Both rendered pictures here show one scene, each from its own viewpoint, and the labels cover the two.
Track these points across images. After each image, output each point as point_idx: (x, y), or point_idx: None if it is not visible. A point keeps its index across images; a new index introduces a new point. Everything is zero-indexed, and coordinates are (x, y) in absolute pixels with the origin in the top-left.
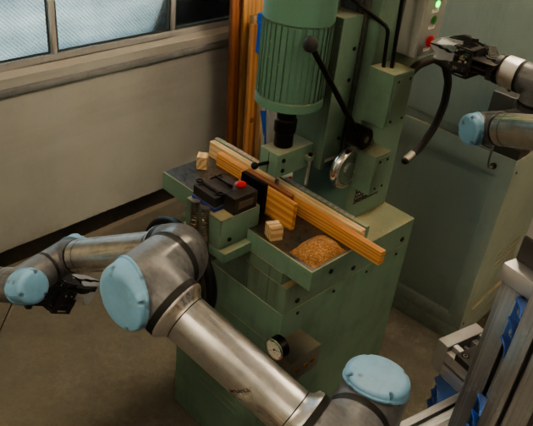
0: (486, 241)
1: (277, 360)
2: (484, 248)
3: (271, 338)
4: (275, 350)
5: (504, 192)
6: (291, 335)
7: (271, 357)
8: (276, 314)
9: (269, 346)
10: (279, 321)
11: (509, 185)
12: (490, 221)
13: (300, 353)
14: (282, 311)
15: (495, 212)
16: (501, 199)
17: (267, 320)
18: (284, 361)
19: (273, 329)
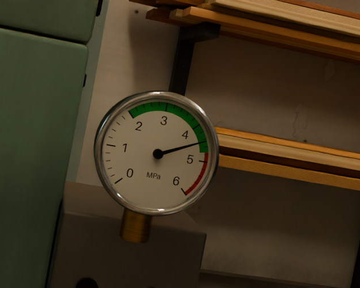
0: (73, 164)
1: (187, 205)
2: (72, 180)
3: (143, 92)
4: (172, 149)
5: (95, 60)
6: (68, 188)
7: (72, 270)
8: (48, 55)
9: (122, 152)
10: (71, 83)
11: (100, 47)
12: (76, 123)
13: (175, 213)
14: (92, 18)
15: (83, 103)
16: (91, 74)
17: None
18: (167, 237)
19: (29, 146)
